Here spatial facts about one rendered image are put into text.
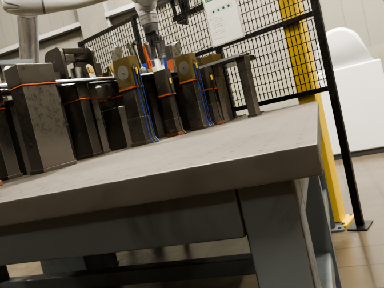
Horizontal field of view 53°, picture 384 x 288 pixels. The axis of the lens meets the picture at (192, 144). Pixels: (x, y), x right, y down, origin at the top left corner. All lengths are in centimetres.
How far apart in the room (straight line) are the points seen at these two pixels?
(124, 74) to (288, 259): 113
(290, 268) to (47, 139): 89
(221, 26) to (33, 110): 145
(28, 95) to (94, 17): 447
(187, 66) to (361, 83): 267
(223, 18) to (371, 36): 298
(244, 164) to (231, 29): 193
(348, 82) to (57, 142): 334
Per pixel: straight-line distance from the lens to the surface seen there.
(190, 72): 177
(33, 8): 200
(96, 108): 164
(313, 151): 49
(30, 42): 225
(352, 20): 515
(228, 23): 240
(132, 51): 210
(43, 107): 128
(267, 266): 58
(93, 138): 155
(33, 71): 129
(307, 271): 57
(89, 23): 571
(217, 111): 190
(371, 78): 420
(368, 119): 421
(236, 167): 50
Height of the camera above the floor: 76
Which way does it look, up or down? 4 degrees down
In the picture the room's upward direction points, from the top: 13 degrees counter-clockwise
